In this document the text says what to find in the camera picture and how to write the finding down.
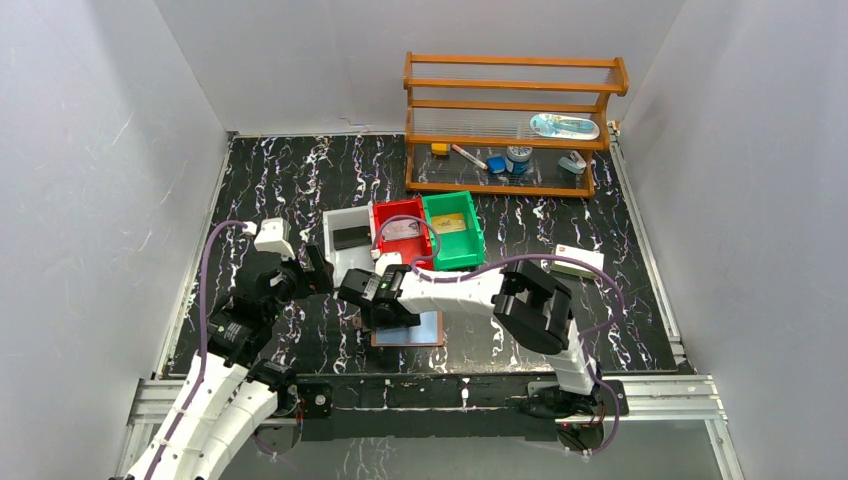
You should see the black card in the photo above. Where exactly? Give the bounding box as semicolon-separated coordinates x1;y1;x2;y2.
331;225;373;251

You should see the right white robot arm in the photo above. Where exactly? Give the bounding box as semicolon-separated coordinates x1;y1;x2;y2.
338;259;603;414

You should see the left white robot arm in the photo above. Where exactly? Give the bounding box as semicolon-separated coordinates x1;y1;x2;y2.
125;242;333;479

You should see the white silver card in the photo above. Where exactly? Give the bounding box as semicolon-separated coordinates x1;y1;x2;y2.
382;218;421;242

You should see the gold yellow card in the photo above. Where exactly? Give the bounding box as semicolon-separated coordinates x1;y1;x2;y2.
430;212;467;235

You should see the white plastic bin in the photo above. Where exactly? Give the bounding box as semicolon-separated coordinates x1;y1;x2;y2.
322;202;376;288

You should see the red plastic bin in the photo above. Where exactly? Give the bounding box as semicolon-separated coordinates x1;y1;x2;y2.
373;198;433;270

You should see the green plastic bin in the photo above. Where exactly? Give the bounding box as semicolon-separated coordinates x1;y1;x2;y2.
422;191;485;271

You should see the yellow small block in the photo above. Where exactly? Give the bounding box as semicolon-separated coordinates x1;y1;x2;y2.
430;143;451;157

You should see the red white marker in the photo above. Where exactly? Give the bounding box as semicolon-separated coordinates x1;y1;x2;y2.
450;144;488;171

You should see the blue small block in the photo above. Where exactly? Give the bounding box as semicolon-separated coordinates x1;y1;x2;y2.
486;155;506;175

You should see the white box red label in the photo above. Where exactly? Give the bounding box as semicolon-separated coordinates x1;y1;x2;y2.
550;244;604;280

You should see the wooden shelf rack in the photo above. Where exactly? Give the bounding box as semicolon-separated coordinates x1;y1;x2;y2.
403;52;630;198

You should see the grey stapler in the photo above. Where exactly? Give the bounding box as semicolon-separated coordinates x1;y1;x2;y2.
558;151;588;175

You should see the clear blister package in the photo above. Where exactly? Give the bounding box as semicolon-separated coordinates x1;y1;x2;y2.
529;113;600;141

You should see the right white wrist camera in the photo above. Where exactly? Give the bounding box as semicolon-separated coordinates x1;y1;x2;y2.
371;249;404;276

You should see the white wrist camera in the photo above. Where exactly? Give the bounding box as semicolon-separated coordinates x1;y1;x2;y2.
253;217;295;261
371;249;404;276

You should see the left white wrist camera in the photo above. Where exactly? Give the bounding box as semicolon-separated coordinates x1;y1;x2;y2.
253;217;295;261

